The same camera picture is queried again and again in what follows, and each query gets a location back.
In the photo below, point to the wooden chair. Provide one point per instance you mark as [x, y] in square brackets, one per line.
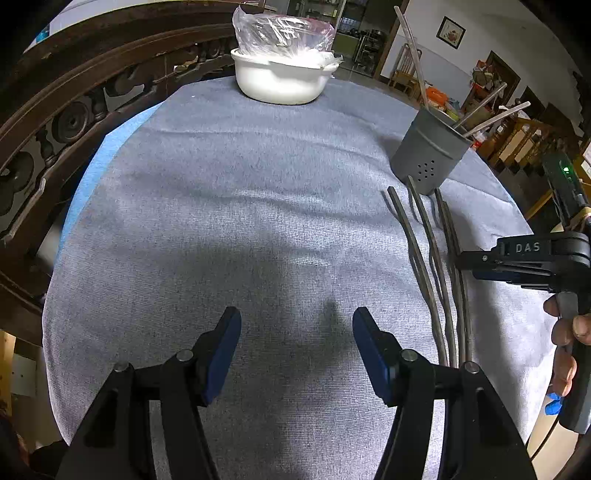
[406, 74]

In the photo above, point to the grey metal chopstick holder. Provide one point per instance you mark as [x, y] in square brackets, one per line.
[425, 152]

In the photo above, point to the framed wall picture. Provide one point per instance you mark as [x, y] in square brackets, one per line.
[451, 32]

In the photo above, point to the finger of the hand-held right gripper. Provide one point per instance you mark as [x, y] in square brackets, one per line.
[475, 259]
[508, 278]

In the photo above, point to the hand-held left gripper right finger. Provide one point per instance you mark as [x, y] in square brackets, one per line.
[374, 360]

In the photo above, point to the carved dark wooden bed frame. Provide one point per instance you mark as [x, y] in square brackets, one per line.
[69, 69]

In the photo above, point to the orange cardboard box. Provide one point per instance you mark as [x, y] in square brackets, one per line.
[436, 97]

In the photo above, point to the white ceramic bowl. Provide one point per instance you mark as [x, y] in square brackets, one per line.
[277, 83]

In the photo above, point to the blue table cloth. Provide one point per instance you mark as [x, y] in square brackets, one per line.
[92, 175]

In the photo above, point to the wooden staircase railing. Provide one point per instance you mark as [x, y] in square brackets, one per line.
[526, 143]

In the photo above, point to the metal trolley rack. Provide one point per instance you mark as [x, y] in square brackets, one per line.
[369, 50]

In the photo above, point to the grey towel cloth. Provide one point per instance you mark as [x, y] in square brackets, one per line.
[231, 207]

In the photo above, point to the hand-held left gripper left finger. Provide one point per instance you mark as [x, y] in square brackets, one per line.
[221, 360]

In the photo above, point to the person's right hand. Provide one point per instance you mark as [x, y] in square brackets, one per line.
[565, 334]

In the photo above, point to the dark wooden door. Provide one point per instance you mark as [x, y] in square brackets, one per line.
[501, 78]

